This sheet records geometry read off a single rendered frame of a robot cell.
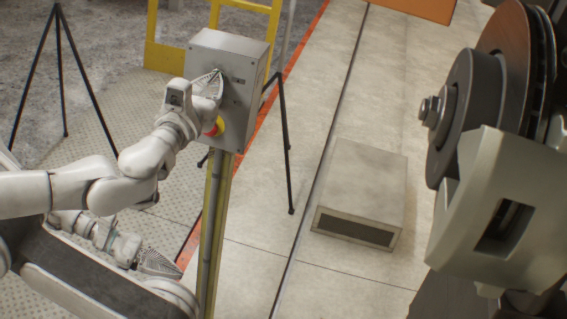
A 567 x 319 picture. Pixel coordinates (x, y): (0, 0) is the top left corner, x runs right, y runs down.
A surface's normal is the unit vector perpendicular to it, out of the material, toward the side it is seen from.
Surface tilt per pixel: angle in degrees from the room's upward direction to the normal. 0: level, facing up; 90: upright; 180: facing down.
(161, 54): 90
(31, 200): 70
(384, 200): 0
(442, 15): 90
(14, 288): 0
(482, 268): 106
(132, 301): 17
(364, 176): 0
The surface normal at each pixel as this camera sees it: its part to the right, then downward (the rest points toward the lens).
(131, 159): 0.15, -0.74
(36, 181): 0.55, -0.51
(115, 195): 0.66, 0.41
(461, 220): -0.59, 0.40
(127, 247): 0.41, -0.71
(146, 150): 0.23, -0.87
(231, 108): -0.22, 0.53
